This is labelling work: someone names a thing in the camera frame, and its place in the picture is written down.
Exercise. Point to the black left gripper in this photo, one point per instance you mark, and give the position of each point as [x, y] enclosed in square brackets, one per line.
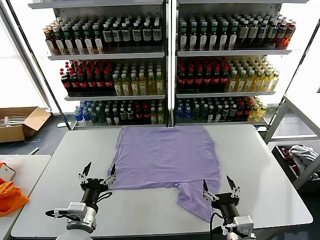
[91, 192]

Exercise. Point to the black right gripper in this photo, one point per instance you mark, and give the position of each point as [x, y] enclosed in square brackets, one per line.
[226, 202]

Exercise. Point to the purple t-shirt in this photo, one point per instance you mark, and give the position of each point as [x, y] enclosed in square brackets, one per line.
[165, 155]

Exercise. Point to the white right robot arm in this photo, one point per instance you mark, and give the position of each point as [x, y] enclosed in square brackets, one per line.
[228, 222]

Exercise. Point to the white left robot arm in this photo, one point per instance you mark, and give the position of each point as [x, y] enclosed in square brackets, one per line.
[87, 217]

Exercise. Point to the dark bottle white label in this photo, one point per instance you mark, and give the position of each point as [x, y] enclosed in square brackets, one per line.
[211, 115]
[116, 117]
[108, 117]
[218, 114]

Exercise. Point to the green tinted water bottle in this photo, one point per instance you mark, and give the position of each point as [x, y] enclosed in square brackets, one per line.
[196, 113]
[93, 116]
[101, 115]
[203, 113]

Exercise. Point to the blue water bottle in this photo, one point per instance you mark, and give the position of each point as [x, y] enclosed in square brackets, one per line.
[86, 115]
[180, 113]
[78, 116]
[187, 113]

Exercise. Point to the small white floor object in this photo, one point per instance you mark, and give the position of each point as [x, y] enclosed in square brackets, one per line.
[60, 124]

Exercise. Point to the short grey metal bar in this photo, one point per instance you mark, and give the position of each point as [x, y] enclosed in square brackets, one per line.
[34, 151]

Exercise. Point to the black plastic crate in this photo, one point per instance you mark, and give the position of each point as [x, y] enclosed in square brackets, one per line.
[277, 152]

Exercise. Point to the dark drink bottle white cap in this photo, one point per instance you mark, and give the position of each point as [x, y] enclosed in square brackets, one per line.
[130, 114]
[123, 114]
[233, 110]
[225, 111]

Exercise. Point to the red crumpled cloth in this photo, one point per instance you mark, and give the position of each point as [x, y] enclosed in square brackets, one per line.
[291, 162]

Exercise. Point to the cola bottle red cap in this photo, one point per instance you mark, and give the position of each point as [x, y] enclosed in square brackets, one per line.
[91, 83]
[145, 114]
[181, 80]
[83, 83]
[138, 114]
[74, 83]
[240, 110]
[215, 79]
[100, 82]
[224, 79]
[198, 80]
[247, 110]
[207, 79]
[190, 80]
[108, 82]
[66, 83]

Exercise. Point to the yellow juice bottle white cap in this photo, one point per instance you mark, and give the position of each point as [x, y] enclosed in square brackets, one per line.
[160, 85]
[253, 114]
[117, 87]
[134, 86]
[274, 82]
[153, 116]
[250, 83]
[261, 113]
[233, 83]
[267, 82]
[125, 87]
[258, 83]
[142, 86]
[241, 83]
[160, 116]
[151, 85]

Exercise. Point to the open brown cardboard box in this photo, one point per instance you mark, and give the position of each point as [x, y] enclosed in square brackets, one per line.
[35, 120]

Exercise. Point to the orange fabric bag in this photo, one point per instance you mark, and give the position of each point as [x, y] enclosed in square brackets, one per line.
[10, 197]

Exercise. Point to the grey crumpled cloth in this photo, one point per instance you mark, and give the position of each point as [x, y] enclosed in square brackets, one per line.
[302, 152]

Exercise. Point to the white box orange flap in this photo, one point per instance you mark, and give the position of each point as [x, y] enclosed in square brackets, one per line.
[6, 172]

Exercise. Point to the grey caster wheel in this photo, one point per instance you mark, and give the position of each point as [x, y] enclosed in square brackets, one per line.
[315, 175]

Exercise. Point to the white plastic strips bundle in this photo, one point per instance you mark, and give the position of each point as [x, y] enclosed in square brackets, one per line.
[12, 117]

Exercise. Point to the grey metal shelf unit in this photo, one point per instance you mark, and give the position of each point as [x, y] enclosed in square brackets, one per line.
[232, 52]
[107, 56]

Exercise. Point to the dark tea bottle green label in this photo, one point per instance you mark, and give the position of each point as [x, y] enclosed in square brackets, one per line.
[88, 42]
[183, 38]
[98, 41]
[79, 42]
[213, 38]
[233, 37]
[69, 43]
[203, 38]
[193, 38]
[223, 38]
[59, 43]

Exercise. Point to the dark drink bottle blue label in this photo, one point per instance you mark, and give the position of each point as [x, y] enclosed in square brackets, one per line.
[281, 32]
[127, 35]
[156, 33]
[147, 33]
[117, 35]
[137, 34]
[272, 32]
[262, 32]
[108, 36]

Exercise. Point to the dark drink bottle beige label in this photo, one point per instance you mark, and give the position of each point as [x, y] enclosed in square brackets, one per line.
[243, 33]
[252, 33]

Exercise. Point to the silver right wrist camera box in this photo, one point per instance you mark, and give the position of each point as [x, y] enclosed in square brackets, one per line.
[243, 221]

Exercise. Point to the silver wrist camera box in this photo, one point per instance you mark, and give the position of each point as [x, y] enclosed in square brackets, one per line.
[243, 221]
[76, 208]

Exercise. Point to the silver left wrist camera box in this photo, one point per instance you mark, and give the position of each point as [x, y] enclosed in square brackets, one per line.
[76, 208]

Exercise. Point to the dark slanted frame pole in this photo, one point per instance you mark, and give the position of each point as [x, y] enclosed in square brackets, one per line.
[55, 102]

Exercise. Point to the grey metal frame table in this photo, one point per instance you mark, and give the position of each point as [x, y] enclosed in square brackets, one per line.
[295, 136]

